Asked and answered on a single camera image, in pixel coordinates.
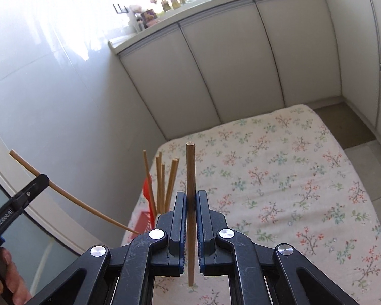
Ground floral tablecloth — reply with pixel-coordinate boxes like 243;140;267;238
121;104;381;305

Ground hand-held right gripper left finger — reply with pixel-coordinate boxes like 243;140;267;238
28;191;189;305

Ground person's left hand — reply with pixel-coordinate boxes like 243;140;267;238
0;247;33;305

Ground floral patterned pot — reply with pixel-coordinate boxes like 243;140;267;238
141;9;160;28

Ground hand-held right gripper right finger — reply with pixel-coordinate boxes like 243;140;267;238
195;190;360;305

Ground thin wooden chopstick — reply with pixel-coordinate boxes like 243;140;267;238
9;150;141;234

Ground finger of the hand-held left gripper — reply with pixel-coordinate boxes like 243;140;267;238
12;173;50;209

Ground orange plastic utensil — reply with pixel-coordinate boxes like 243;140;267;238
142;175;157;218

